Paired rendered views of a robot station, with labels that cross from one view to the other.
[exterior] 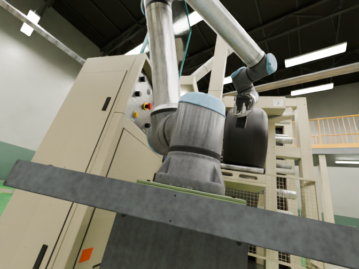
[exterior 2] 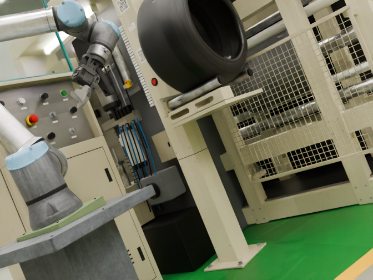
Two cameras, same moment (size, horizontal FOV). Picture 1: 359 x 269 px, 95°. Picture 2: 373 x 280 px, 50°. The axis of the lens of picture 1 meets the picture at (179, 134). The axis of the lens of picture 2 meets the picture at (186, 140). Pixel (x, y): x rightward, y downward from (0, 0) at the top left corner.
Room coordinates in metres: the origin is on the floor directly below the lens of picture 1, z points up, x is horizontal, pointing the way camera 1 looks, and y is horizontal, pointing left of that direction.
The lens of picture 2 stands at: (-0.66, -1.05, 0.71)
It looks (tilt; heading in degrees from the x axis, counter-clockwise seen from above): 0 degrees down; 21
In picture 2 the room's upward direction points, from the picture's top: 22 degrees counter-clockwise
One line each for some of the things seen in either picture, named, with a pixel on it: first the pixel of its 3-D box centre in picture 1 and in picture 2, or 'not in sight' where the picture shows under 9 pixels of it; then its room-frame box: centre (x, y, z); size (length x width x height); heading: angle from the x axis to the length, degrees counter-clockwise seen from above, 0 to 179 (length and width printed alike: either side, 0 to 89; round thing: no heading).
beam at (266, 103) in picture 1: (251, 108); not in sight; (1.55, -0.74, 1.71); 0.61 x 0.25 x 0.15; 70
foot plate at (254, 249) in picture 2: not in sight; (235, 255); (1.38, -0.27, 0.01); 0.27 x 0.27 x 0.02; 70
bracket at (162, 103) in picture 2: not in sight; (185, 101); (1.38, -0.35, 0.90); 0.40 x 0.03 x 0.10; 160
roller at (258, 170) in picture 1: (238, 167); (194, 93); (1.18, -0.48, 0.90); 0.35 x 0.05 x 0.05; 70
